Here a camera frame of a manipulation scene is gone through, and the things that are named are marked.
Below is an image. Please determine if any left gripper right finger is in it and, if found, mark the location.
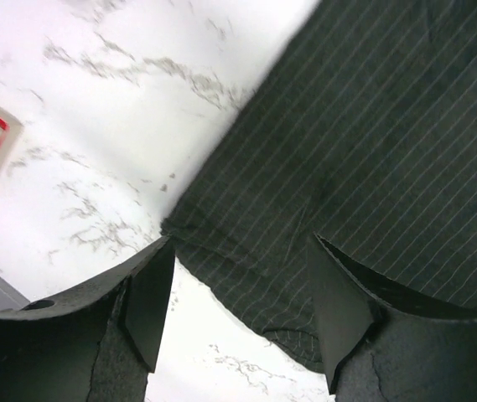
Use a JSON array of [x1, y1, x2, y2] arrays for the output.
[[307, 234, 477, 401]]

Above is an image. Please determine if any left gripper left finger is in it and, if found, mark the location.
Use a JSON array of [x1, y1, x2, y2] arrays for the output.
[[0, 237, 175, 401]]

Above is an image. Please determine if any dark pinstriped long sleeve shirt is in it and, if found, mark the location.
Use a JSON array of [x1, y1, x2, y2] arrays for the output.
[[161, 1, 477, 372]]

